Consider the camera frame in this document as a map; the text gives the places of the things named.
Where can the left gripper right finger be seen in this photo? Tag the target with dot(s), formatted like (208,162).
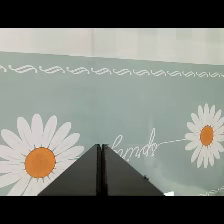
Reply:
(125,180)

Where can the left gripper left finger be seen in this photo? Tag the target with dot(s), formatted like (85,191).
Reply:
(80,178)

